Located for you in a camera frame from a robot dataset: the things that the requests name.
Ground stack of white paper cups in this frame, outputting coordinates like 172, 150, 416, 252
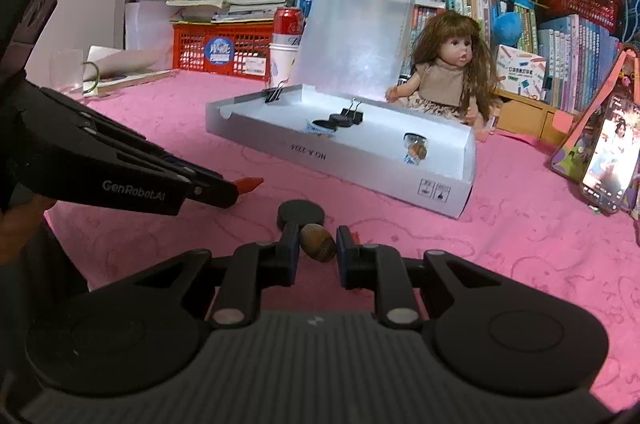
269, 43, 301, 88

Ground smartphone with lit screen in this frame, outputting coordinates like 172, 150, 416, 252
579, 94, 640, 213

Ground black binder clip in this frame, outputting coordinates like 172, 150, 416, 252
337, 98, 365, 126
263, 81, 291, 106

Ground row of upright books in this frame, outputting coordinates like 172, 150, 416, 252
297, 0, 624, 115

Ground colourful patterned box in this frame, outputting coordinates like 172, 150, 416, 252
494, 44, 547, 100

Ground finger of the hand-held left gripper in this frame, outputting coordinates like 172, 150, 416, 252
187, 181, 242, 209
41, 87, 226, 183

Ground clear glass cup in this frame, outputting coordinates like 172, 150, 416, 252
48, 49, 87, 98

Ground red drink can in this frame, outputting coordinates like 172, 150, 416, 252
273, 7, 305, 48

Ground red plastic basket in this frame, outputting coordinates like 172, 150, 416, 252
537, 0, 624, 33

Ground translucent clipboard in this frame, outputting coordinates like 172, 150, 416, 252
292, 0, 416, 103

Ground pink toy house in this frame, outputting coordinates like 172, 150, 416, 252
549, 46, 640, 185

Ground long-haired doll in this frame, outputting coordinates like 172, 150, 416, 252
385, 14, 504, 143

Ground blue paper bag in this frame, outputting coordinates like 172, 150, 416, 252
619, 0, 640, 43

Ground red plastic crate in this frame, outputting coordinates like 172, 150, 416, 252
172, 22, 276, 78

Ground brown nut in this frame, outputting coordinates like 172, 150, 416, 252
299, 223, 337, 263

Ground pink rabbit-print blanket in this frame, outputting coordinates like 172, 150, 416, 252
44, 69, 640, 412

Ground flat books with white covers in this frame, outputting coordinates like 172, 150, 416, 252
89, 45, 176, 98

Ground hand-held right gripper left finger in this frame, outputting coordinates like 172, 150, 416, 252
132, 224, 301, 330

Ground white cardboard box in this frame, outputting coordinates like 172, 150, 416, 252
204, 83, 477, 220

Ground person's left hand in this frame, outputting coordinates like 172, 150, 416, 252
0, 197, 57, 265

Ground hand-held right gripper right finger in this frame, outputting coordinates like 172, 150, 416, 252
336, 225, 511, 330

